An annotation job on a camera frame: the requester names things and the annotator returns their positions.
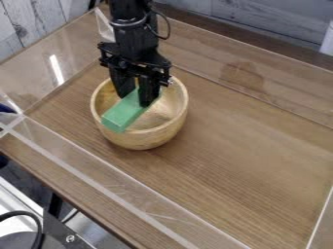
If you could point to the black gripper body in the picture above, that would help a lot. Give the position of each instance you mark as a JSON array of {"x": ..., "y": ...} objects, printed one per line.
[{"x": 133, "y": 49}]

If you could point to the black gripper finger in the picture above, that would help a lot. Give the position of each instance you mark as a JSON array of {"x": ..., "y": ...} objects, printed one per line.
[
  {"x": 149, "y": 90},
  {"x": 123, "y": 81}
]

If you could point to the green rectangular block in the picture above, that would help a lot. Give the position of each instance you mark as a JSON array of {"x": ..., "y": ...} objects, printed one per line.
[{"x": 123, "y": 112}]

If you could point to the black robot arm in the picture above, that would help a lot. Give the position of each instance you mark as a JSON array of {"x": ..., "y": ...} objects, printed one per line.
[{"x": 134, "y": 9}]

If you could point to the brown wooden bowl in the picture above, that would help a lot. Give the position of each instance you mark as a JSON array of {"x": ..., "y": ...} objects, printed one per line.
[{"x": 157, "y": 125}]

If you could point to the black table leg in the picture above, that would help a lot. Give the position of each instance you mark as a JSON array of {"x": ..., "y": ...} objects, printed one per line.
[{"x": 55, "y": 206}]

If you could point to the clear acrylic enclosure wall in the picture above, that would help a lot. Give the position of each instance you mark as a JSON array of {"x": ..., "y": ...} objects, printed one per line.
[{"x": 187, "y": 140}]

